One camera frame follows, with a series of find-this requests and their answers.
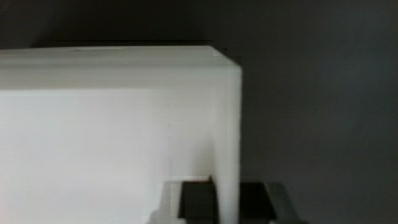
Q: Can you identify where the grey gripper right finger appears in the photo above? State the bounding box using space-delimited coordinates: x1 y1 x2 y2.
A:
241 182 303 224

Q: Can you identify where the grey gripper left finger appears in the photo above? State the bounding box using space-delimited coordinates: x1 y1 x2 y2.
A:
155 181 219 224

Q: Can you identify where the white drawer cabinet frame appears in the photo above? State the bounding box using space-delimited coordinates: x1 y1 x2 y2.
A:
0 46 242 224

